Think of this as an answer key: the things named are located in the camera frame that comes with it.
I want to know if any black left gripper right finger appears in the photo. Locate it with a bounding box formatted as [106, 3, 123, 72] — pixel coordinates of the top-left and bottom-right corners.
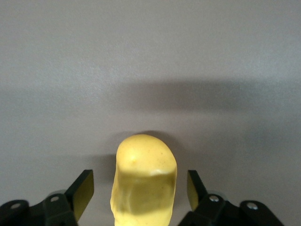
[186, 169, 285, 226]

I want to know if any yellow potato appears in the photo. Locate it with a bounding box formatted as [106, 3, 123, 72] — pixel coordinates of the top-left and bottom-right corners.
[110, 134, 178, 226]

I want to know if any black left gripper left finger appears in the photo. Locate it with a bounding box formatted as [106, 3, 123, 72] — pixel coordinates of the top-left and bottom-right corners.
[0, 169, 95, 226]

